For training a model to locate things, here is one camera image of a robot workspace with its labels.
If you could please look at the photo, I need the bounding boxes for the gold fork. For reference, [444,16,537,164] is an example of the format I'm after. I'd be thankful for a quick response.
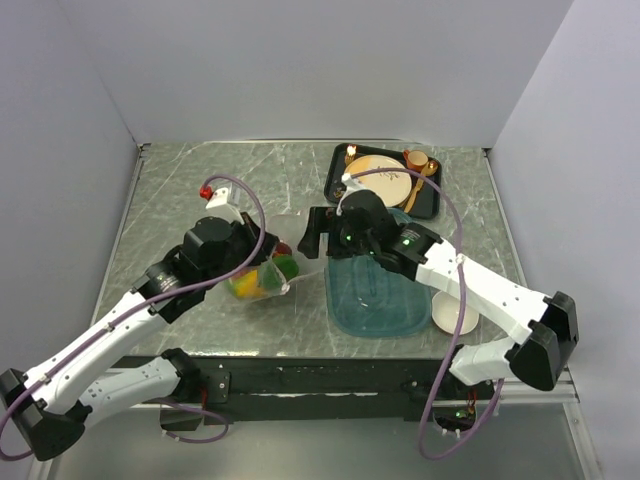
[333,152,355,199]

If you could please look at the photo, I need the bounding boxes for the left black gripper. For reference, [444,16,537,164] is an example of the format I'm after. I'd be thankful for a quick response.
[202,210,279,289]

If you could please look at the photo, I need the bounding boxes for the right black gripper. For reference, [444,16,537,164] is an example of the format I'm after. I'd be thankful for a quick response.
[298,206,378,259]

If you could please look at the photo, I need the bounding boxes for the cream orange plate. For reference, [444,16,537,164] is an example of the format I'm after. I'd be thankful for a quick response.
[345,155,413,207]

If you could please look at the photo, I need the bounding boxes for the black serving tray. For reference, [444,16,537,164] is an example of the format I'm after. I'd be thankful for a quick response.
[324,143,440,220]

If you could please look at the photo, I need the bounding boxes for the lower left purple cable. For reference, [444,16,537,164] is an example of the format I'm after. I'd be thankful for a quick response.
[159,394,231,445]

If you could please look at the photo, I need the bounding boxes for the white bowl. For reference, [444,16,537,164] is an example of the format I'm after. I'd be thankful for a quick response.
[432,292,480,335]

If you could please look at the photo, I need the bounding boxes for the black base frame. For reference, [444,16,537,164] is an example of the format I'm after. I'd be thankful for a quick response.
[139,349,481,426]

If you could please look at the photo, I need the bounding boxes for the orange small cup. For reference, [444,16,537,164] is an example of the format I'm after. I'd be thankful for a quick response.
[403,149,429,172]

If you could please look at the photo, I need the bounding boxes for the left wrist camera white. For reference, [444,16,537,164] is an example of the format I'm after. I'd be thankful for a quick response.
[199,184,243,223]

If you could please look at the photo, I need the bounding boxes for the green bell pepper toy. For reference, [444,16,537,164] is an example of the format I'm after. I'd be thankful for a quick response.
[258,255,299,292]

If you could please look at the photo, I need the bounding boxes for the red apple toy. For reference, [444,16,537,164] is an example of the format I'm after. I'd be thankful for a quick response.
[274,242,292,256]

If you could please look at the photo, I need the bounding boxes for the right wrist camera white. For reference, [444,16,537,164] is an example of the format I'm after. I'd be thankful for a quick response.
[336,173,367,216]

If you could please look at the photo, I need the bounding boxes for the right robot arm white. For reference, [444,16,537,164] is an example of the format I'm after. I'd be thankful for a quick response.
[298,190,579,398]

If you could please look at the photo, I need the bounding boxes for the gold spoon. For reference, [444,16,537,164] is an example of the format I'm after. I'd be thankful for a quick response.
[404,160,439,213]

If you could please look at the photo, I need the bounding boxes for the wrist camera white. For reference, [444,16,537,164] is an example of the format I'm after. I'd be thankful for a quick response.
[336,173,367,216]
[199,184,243,223]

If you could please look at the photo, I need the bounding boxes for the teal plastic food container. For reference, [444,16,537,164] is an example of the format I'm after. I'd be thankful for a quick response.
[323,207,432,339]

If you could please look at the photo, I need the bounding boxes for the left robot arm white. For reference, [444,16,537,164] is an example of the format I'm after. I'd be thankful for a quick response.
[1,213,279,461]

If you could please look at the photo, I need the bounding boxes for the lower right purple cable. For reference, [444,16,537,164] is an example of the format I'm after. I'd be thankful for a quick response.
[434,379,505,441]

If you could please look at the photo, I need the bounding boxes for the yellow green mango toy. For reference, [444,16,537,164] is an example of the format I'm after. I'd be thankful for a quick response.
[230,274,266,299]

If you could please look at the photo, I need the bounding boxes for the clear zip top bag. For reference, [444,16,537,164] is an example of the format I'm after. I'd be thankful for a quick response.
[223,213,326,302]

